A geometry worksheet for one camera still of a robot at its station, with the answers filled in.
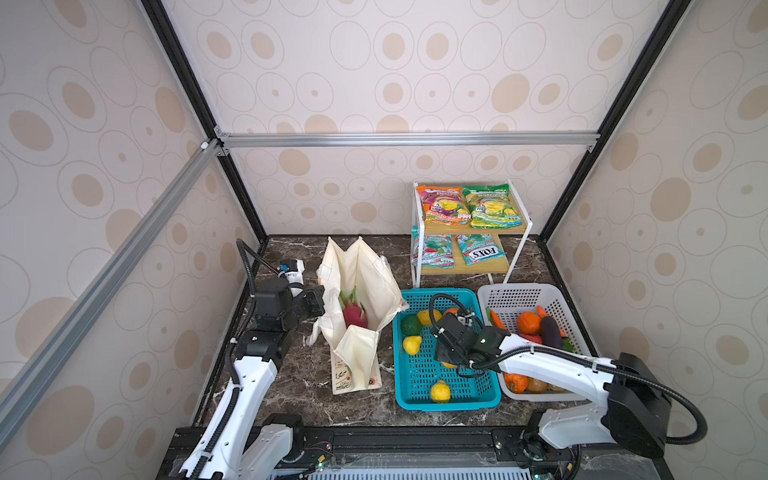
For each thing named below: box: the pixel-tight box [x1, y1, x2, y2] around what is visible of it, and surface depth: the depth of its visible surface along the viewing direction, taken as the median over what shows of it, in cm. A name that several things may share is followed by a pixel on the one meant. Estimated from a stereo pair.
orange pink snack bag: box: [416, 186, 472, 226], surface depth 79 cm
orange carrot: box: [490, 310, 507, 330], surface depth 97 cm
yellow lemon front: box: [431, 380, 451, 404], surface depth 80 cm
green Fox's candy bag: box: [454, 234, 507, 266], surface depth 94 cm
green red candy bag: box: [412, 226, 456, 269], surface depth 92 cm
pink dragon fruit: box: [338, 286, 369, 328], surface depth 93 cm
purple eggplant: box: [541, 316, 563, 349], surface depth 86 cm
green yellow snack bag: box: [462, 184, 523, 229], surface depth 79 cm
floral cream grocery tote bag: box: [306, 236, 409, 395], surface depth 82 cm
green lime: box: [400, 314, 422, 336], surface depth 90 cm
